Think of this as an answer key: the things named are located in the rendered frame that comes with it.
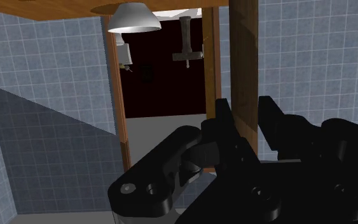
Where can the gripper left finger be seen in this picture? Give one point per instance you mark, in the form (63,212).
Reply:
(154,167)

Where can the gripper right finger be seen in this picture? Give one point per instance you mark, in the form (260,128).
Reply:
(336,145)

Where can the wooden door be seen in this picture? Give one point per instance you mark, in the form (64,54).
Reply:
(243,77)

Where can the white box-shaped fixture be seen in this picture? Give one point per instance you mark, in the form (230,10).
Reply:
(124,52)

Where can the grey T-shaped fixture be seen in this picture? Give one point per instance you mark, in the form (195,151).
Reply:
(186,37)

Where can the wooden table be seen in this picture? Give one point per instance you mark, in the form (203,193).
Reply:
(42,7)

